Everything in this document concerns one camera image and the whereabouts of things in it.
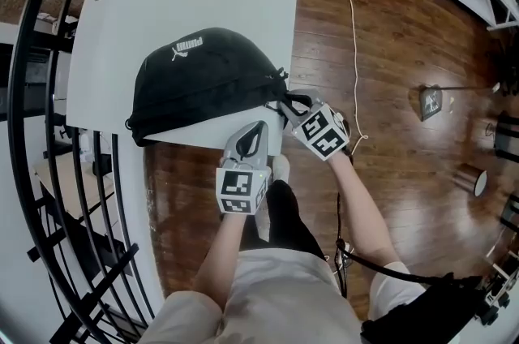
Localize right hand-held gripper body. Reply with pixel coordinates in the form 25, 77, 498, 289
290, 101, 350, 162

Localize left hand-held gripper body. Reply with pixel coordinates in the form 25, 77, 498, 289
215, 155, 272, 216

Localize black Puma bag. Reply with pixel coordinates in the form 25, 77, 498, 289
125, 27, 302, 148

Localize person's left forearm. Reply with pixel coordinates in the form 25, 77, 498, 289
193, 211, 249, 313

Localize person's right forearm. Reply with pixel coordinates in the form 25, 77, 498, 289
325, 150, 403, 275

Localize person's white right shoe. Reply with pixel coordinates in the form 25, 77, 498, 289
270, 154, 292, 183

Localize person's white shoe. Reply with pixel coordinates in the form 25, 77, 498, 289
270, 154, 292, 183
254, 207, 272, 243

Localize person's white left shoe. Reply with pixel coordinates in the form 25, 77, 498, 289
254, 207, 272, 243

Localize person's black trousers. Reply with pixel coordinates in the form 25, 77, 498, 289
264, 178, 328, 261

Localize person's light shirt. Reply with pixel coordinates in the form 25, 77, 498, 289
137, 247, 427, 344

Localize copper cylinder bin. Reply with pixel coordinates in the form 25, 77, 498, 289
453, 162, 488, 198

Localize cardboard box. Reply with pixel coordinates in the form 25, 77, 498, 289
33, 150, 118, 230

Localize black chest-mounted device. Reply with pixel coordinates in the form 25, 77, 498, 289
359, 272, 500, 344

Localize black metal railing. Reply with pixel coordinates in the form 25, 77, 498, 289
6, 0, 167, 344

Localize white floor cord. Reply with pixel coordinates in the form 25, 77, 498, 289
338, 0, 370, 155

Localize grey dustpan with handle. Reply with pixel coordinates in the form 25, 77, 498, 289
418, 84, 503, 123

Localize black cable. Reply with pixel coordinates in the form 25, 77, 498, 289
334, 191, 447, 287

